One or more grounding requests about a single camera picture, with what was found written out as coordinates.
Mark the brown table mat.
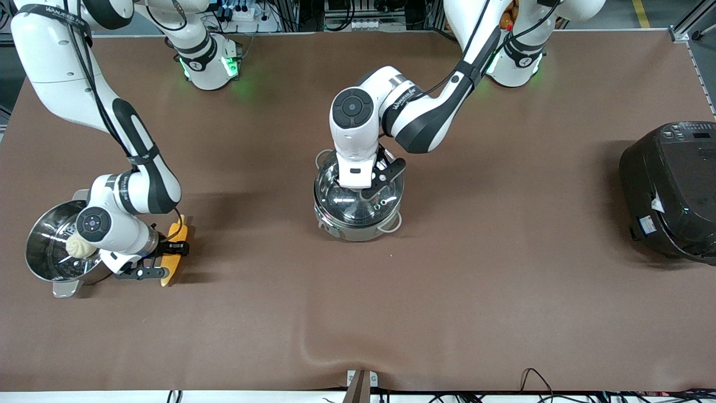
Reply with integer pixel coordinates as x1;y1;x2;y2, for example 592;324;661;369
0;31;716;393

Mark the glass pot lid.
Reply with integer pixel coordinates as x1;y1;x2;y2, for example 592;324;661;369
314;150;405;228

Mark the black rice cooker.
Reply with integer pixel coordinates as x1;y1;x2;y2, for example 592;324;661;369
619;120;716;265

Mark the white power strip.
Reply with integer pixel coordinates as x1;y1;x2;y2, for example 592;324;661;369
220;2;281;33

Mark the yellow corn cob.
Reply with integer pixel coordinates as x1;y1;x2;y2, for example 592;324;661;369
161;216;190;288

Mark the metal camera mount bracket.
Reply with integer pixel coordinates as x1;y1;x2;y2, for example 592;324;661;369
342;369;379;403

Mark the steel steamer pot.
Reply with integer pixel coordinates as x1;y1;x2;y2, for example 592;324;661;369
25;189;123;299

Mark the white steamed bun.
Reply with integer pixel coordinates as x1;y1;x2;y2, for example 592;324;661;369
65;235;99;260

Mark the stainless steel cooking pot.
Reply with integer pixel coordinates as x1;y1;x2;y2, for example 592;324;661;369
313;148;404;243

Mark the black looped cable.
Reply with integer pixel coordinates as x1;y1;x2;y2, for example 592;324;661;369
519;367;555;403

